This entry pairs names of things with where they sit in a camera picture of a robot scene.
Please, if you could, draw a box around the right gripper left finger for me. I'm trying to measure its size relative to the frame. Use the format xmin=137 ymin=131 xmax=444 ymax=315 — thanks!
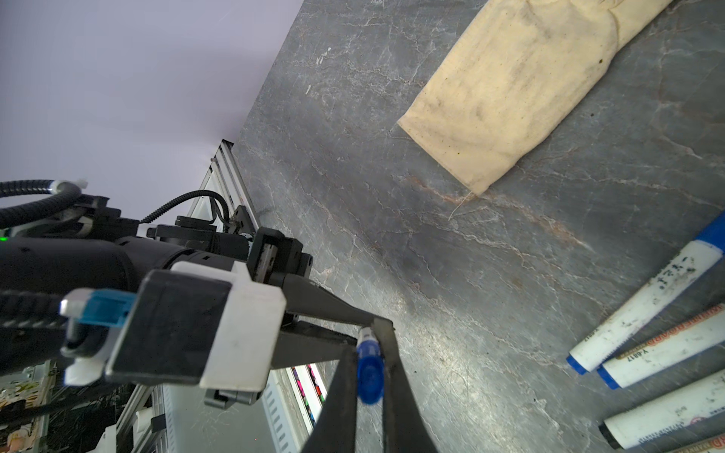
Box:
xmin=302 ymin=349 xmax=358 ymax=453

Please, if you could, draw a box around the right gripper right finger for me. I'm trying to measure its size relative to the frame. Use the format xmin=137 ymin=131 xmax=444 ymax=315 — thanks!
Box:
xmin=372 ymin=318 xmax=438 ymax=452

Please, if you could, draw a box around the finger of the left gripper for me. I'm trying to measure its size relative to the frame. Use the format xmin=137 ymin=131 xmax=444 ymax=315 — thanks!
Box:
xmin=281 ymin=275 xmax=377 ymax=327
xmin=271 ymin=321 xmax=357 ymax=370

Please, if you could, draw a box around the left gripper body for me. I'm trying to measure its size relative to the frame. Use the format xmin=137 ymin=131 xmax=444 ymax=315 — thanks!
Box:
xmin=204 ymin=228 xmax=313 ymax=410

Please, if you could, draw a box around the blue pen cap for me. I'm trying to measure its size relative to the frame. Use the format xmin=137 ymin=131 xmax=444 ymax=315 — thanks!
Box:
xmin=356 ymin=342 xmax=384 ymax=405

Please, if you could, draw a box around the white marker pen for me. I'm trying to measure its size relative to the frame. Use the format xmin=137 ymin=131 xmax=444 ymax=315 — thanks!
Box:
xmin=566 ymin=214 xmax=724 ymax=375
xmin=597 ymin=303 xmax=724 ymax=390
xmin=668 ymin=433 xmax=725 ymax=453
xmin=599 ymin=370 xmax=724 ymax=449
xmin=357 ymin=327 xmax=379 ymax=345

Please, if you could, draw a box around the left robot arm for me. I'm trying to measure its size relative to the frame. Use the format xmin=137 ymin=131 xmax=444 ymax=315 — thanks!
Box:
xmin=1 ymin=179 xmax=385 ymax=405

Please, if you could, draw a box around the cream fabric glove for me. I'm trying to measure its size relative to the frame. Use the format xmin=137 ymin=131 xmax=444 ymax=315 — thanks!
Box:
xmin=398 ymin=0 xmax=668 ymax=196

